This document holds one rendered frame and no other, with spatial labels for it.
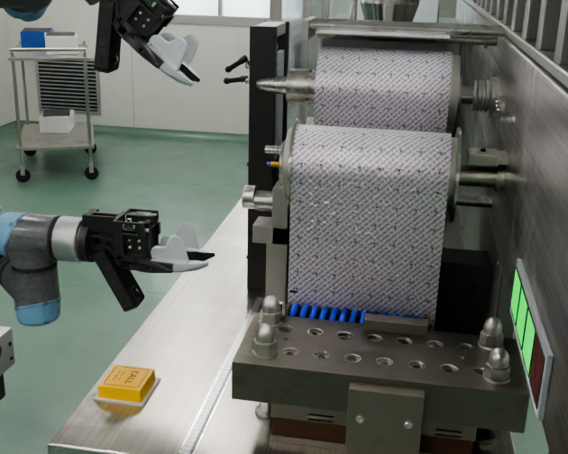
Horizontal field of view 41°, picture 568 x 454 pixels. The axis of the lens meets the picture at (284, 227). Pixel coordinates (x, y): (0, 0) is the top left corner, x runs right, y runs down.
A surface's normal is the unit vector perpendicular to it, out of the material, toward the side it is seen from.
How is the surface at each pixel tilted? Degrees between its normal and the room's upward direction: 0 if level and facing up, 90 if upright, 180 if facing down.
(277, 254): 90
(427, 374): 0
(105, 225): 90
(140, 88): 90
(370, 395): 90
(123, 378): 0
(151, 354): 0
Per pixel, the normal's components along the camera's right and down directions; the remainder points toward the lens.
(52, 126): 0.11, 0.33
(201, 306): 0.03, -0.94
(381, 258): -0.17, 0.32
